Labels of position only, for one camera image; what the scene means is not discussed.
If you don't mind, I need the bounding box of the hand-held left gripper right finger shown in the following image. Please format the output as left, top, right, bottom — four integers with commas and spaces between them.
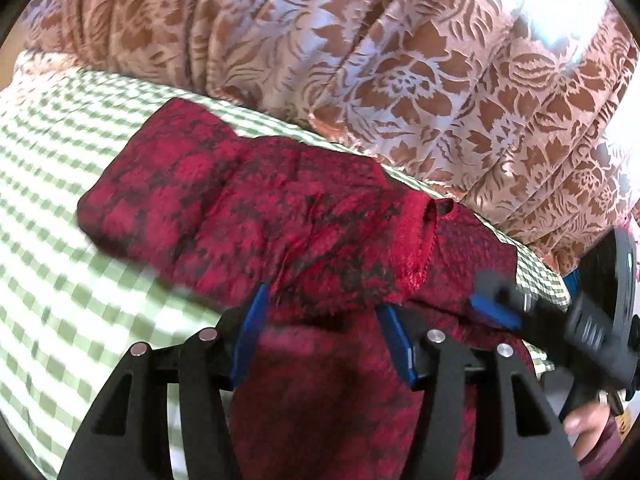
375, 305, 585, 480

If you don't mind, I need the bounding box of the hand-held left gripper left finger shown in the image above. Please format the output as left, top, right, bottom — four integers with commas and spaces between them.
57, 284, 272, 480

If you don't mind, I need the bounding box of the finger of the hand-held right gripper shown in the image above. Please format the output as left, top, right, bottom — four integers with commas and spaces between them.
467, 270, 568, 343

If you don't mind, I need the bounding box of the red black patterned garment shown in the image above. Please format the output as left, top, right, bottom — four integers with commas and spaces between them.
76, 97, 540, 480

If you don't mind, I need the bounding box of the person's right forearm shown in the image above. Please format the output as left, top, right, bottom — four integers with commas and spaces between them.
580, 410, 628, 467

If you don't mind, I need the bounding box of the person's right hand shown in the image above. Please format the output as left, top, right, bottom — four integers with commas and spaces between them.
562, 399, 615, 465

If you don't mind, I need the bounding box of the green checkered bedsheet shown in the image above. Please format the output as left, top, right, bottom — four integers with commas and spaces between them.
0, 50, 573, 480

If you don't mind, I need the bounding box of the brown floral curtain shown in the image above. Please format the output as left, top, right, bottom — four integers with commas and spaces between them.
20, 0, 640, 281

